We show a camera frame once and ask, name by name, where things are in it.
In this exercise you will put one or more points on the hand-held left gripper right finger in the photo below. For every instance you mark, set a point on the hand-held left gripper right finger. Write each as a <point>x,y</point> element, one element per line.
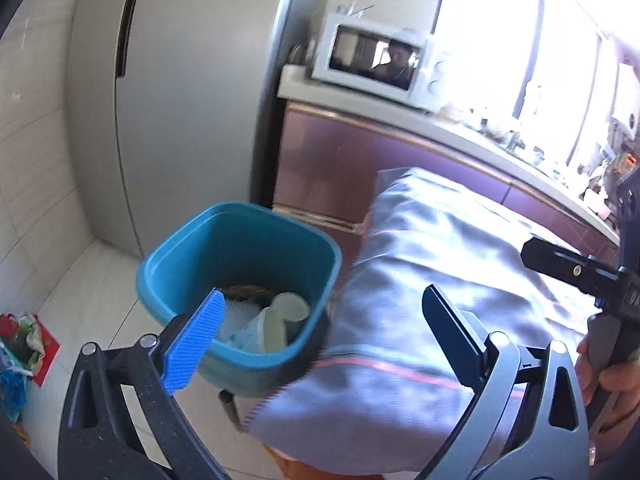
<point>452,340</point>

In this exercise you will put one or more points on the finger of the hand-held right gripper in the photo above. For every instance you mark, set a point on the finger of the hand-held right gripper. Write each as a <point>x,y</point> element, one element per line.
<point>565,265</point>

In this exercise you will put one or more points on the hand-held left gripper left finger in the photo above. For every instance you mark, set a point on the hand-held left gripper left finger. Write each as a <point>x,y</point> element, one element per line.
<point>195,345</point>

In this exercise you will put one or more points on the white foam net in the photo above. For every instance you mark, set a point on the white foam net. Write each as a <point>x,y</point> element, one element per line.
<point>240,312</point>

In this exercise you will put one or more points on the white printed paper cup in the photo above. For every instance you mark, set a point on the white printed paper cup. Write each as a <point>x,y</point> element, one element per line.
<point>252,335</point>
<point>290,307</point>

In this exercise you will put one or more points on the teal plastic bin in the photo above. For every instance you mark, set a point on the teal plastic bin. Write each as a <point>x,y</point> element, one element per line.
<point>175,270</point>

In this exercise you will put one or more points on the person's right hand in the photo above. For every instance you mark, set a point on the person's right hand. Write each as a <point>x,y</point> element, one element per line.
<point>620,377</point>

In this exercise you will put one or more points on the checked grey tablecloth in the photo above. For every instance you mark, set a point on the checked grey tablecloth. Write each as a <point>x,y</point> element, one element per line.
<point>425,240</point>

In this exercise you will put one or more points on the red paper bag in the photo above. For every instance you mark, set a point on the red paper bag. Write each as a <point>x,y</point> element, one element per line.
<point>42,355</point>

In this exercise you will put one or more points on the white water heater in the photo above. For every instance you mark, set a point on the white water heater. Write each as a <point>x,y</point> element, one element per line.
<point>627,100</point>

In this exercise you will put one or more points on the white kitchen counter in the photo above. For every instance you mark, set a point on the white kitchen counter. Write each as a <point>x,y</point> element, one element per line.
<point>450,132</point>

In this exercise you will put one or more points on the blue plastic bag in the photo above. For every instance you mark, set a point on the blue plastic bag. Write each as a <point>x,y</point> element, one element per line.
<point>12,395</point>

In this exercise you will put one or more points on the purple base cabinets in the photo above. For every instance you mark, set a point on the purple base cabinets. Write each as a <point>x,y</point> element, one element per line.
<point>320,160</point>

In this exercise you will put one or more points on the kitchen window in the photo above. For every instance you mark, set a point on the kitchen window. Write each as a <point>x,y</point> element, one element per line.
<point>480,35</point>

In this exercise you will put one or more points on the silver refrigerator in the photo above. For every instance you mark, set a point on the silver refrigerator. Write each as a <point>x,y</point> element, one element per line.
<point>175,85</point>

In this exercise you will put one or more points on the white microwave oven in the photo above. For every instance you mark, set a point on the white microwave oven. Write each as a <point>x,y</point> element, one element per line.
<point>370,55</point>

